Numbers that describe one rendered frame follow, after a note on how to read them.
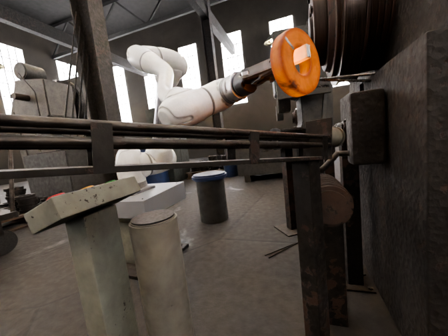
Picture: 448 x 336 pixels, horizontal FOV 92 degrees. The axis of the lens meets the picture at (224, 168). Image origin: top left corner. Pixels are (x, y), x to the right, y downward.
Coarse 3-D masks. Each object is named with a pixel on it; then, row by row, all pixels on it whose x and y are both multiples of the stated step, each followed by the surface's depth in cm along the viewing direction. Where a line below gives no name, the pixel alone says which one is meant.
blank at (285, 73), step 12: (288, 36) 48; (300, 36) 51; (276, 48) 48; (288, 48) 48; (312, 48) 53; (276, 60) 48; (288, 60) 48; (312, 60) 53; (276, 72) 49; (288, 72) 48; (300, 72) 55; (312, 72) 53; (288, 84) 49; (300, 84) 50; (312, 84) 53; (300, 96) 54
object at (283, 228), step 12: (288, 132) 139; (300, 132) 142; (288, 156) 150; (288, 168) 150; (288, 180) 151; (288, 192) 152; (288, 204) 154; (288, 216) 157; (276, 228) 162; (288, 228) 159
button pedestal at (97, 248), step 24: (72, 192) 47; (96, 192) 52; (120, 192) 58; (24, 216) 47; (48, 216) 44; (72, 216) 47; (96, 216) 54; (72, 240) 53; (96, 240) 54; (120, 240) 61; (96, 264) 53; (120, 264) 60; (96, 288) 53; (120, 288) 60; (96, 312) 55; (120, 312) 59
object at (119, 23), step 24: (0, 0) 894; (24, 0) 909; (48, 0) 925; (120, 0) 951; (144, 0) 992; (168, 0) 1011; (216, 0) 819; (48, 24) 1085; (72, 24) 1051; (120, 24) 1154; (144, 24) 928
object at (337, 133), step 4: (332, 128) 60; (336, 128) 62; (340, 128) 62; (332, 132) 58; (336, 132) 60; (340, 132) 61; (344, 132) 62; (332, 136) 58; (336, 136) 59; (340, 136) 61; (344, 136) 62; (332, 140) 59; (336, 140) 60; (340, 140) 61; (344, 140) 62; (336, 144) 62; (340, 144) 62
